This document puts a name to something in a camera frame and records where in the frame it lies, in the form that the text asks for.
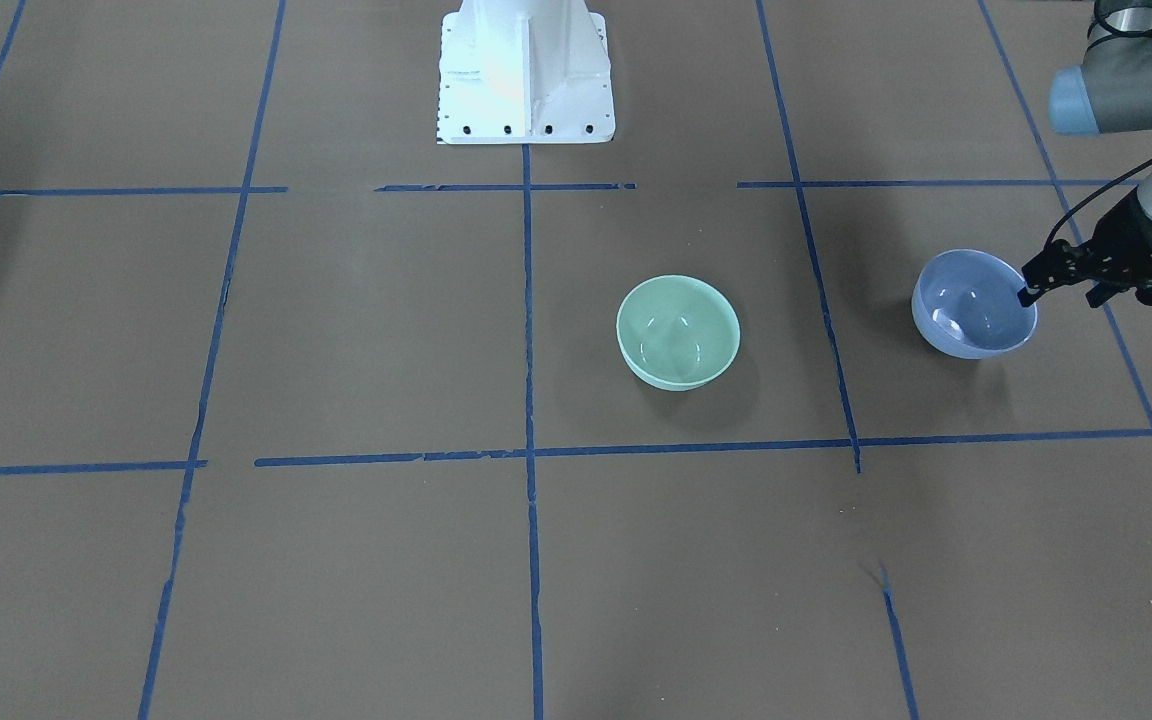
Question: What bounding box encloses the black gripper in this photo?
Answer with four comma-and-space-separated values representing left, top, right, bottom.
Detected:
1018, 190, 1152, 309

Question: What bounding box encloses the blue bowl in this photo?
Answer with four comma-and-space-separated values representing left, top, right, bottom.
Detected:
911, 249, 1039, 361

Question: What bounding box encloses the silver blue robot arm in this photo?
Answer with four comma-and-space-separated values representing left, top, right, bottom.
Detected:
1018, 1, 1152, 306

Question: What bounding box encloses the green bowl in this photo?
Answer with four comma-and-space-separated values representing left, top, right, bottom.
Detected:
614, 275, 741, 392

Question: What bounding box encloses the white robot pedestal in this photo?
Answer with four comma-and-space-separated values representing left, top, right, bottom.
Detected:
435, 1, 617, 145

